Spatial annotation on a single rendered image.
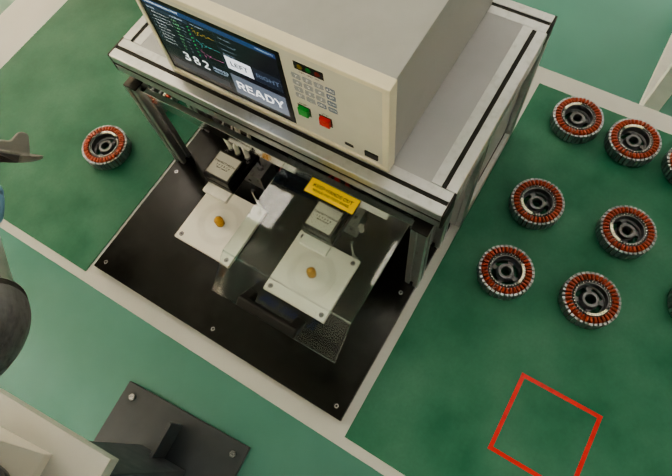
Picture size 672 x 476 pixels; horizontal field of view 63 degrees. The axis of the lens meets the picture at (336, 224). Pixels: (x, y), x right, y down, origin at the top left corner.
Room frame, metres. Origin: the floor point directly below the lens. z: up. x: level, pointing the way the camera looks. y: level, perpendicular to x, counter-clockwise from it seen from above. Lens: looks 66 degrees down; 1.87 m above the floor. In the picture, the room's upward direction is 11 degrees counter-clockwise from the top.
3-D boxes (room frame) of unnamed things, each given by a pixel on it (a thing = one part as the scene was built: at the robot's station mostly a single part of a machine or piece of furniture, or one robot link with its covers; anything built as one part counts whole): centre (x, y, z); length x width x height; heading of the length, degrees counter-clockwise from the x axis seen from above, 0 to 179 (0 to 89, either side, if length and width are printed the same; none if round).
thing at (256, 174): (0.65, 0.16, 0.80); 0.07 x 0.05 x 0.06; 49
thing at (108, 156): (0.81, 0.51, 0.77); 0.11 x 0.11 x 0.04
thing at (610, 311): (0.22, -0.47, 0.77); 0.11 x 0.11 x 0.04
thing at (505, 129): (0.55, -0.35, 0.91); 0.28 x 0.03 x 0.32; 139
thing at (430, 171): (0.70, -0.05, 1.09); 0.68 x 0.44 x 0.05; 49
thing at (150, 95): (0.54, 0.10, 1.03); 0.62 x 0.01 x 0.03; 49
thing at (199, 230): (0.54, 0.25, 0.78); 0.15 x 0.15 x 0.01; 49
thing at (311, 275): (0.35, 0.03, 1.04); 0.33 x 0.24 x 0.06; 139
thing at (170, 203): (0.47, 0.15, 0.76); 0.64 x 0.47 x 0.02; 49
